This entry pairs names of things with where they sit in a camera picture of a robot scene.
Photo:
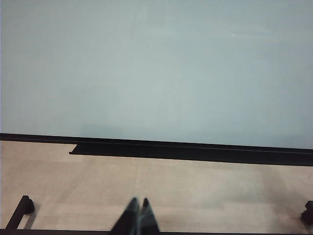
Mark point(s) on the large white whiteboard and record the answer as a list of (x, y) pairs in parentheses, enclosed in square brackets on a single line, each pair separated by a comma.
[(146, 68)]

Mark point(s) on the black whiteboard bottom rail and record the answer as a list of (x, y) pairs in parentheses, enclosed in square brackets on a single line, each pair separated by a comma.
[(171, 150)]

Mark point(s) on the black stand leg with caster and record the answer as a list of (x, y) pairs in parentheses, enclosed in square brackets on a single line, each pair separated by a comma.
[(23, 208)]

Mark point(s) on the black stand crossbar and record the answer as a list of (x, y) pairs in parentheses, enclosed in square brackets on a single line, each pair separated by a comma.
[(61, 232)]

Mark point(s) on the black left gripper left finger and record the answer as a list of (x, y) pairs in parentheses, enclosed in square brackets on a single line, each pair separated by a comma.
[(129, 218)]

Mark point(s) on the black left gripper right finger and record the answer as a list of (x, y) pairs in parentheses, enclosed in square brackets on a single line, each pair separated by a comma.
[(148, 218)]

